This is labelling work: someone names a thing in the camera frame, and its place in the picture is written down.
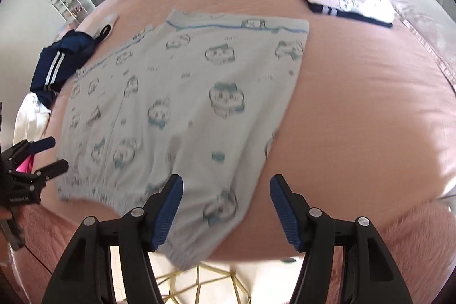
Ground light blue printed pants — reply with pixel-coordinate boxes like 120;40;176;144
57;8;310;271

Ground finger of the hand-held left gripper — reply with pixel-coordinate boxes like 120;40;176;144
7;136;56;166
12;159;69;196

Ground pale quilted pillow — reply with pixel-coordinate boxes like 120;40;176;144
347;0;456;91

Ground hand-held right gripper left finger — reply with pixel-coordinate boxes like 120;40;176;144
43;174;184;304

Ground pink sheeted bed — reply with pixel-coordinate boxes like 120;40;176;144
39;0;456;262

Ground person's pink fluffy robe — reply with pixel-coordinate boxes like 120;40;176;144
9;199;456;304

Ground white shelf rack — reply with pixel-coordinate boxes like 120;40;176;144
49;0;89;23

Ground white garment black trim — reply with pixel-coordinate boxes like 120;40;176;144
93;13;120;41

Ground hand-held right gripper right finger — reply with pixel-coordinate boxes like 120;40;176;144
270;175;416;304

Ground magenta garment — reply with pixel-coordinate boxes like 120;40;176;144
16;156;35;174

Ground navy white-striped pants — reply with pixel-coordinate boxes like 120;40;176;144
30;31;96;109

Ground gold wire stool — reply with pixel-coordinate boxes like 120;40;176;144
155;261;252;304

